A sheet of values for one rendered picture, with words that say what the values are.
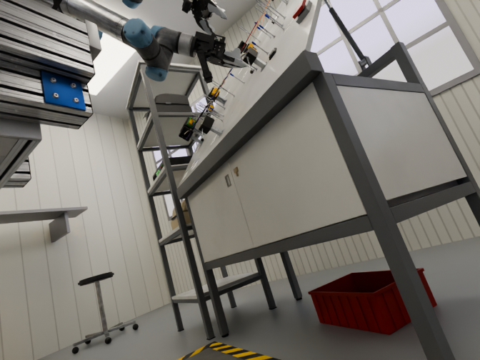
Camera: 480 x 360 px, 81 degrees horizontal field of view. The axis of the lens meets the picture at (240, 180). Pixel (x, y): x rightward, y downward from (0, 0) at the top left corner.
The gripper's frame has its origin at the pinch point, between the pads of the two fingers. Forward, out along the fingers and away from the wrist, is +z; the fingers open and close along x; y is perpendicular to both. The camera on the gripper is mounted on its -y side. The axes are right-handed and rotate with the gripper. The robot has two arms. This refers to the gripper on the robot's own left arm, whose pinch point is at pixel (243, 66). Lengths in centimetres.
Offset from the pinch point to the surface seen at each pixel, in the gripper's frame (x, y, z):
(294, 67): -26.6, -6.1, 15.0
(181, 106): 108, -1, -42
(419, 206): -32, -35, 57
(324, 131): -28.5, -21.5, 27.4
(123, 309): 243, -239, -79
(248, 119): -5.0, -19.5, 6.5
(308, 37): -26.1, 3.4, 16.9
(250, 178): 4.8, -39.7, 13.4
